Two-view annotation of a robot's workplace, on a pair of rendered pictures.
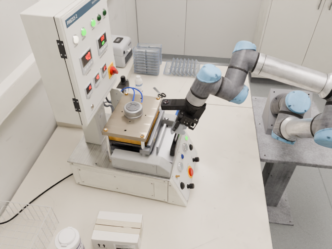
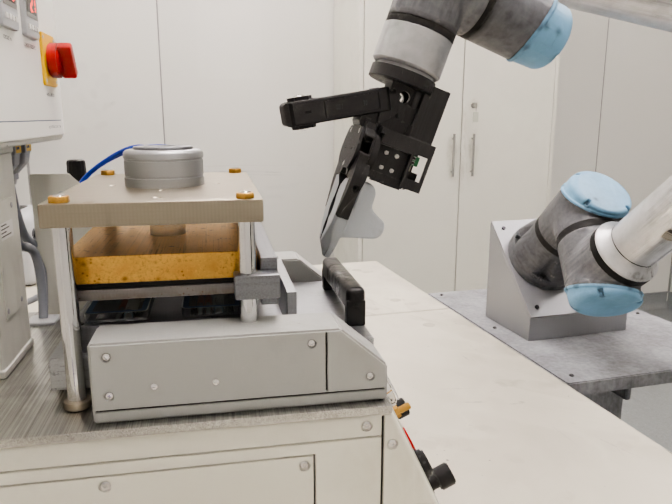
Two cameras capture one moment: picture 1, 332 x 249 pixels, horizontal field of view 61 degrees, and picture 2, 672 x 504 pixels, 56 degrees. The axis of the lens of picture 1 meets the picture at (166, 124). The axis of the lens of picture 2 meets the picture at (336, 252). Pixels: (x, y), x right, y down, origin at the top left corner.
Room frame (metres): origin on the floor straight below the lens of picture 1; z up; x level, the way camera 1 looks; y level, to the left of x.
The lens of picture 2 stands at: (0.26, 0.24, 1.18)
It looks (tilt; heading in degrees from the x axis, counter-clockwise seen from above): 12 degrees down; 336
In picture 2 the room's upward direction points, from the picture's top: straight up
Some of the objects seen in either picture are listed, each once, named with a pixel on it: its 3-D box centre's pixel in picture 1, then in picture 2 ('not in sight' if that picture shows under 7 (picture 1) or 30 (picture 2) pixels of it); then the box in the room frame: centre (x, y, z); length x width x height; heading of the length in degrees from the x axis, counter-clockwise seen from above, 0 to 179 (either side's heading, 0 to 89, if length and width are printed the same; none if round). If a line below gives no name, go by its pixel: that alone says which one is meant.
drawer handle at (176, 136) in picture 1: (175, 140); (341, 288); (0.88, -0.04, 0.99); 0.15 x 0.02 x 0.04; 167
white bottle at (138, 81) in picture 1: (139, 85); not in sight; (1.55, 0.18, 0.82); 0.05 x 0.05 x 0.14
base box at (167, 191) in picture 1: (140, 154); (186, 421); (0.93, 0.13, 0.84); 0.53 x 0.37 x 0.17; 77
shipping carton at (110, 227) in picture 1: (118, 231); not in sight; (0.55, 0.19, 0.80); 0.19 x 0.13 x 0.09; 82
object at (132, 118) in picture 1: (128, 113); (137, 207); (0.94, 0.16, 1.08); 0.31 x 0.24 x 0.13; 167
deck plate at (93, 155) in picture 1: (129, 142); (142, 354); (0.93, 0.17, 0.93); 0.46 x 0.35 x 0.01; 77
